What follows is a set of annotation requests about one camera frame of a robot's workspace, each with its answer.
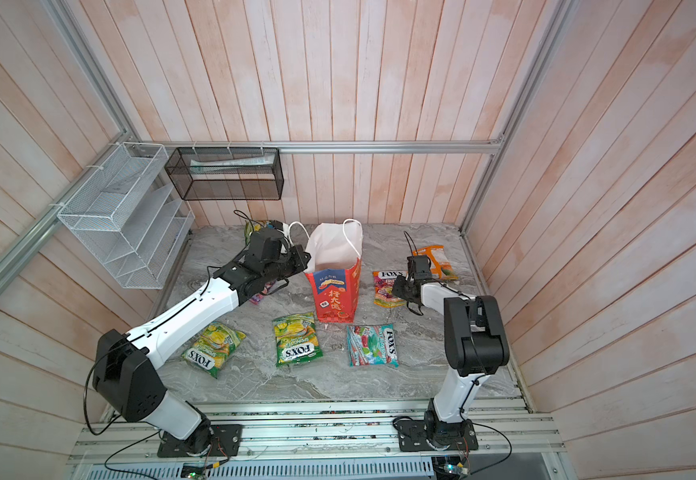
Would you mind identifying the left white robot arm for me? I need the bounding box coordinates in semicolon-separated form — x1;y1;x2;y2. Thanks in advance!
86;221;310;456

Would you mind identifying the green fox's candy bag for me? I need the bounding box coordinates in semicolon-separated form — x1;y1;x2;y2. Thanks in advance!
244;220;268;245
181;321;247;379
272;312;323;367

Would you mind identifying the white wire mesh shelf rack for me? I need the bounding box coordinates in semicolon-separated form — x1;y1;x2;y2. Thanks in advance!
58;143;195;290

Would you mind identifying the teal red Fox's candy bag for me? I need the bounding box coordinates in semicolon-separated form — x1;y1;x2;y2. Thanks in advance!
346;324;399;367

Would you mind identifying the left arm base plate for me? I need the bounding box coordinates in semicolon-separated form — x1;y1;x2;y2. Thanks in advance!
157;423;243;458

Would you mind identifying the black wire mesh basket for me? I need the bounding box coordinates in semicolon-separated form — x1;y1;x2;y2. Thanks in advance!
165;146;285;201

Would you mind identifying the green Fox's candy bag centre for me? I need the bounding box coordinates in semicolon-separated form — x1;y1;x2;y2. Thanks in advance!
272;312;323;367

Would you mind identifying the purple Fox's berries candy bag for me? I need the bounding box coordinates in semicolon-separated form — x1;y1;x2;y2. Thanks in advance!
249;282;275;305

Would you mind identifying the red paper bag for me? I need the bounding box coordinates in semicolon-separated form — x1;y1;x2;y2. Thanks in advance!
305;219;363;323

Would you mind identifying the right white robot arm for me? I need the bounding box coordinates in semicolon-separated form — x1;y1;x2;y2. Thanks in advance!
392;255;510;452

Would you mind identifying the orange mango snack bag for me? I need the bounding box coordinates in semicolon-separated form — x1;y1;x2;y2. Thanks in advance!
414;245;459;281

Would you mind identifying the green Fox's candy bag left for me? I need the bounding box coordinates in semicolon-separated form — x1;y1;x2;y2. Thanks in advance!
181;321;247;379

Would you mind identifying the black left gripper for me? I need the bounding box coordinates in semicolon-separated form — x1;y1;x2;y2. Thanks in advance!
263;244;312;282

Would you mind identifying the green Fox's candy bag rear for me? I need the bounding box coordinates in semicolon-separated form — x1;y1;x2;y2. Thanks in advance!
244;220;268;245

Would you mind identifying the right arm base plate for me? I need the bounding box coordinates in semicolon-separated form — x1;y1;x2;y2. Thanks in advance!
392;416;479;452

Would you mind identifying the orange Fox's fruit candy bag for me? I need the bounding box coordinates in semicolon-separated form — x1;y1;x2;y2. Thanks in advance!
373;270;407;308

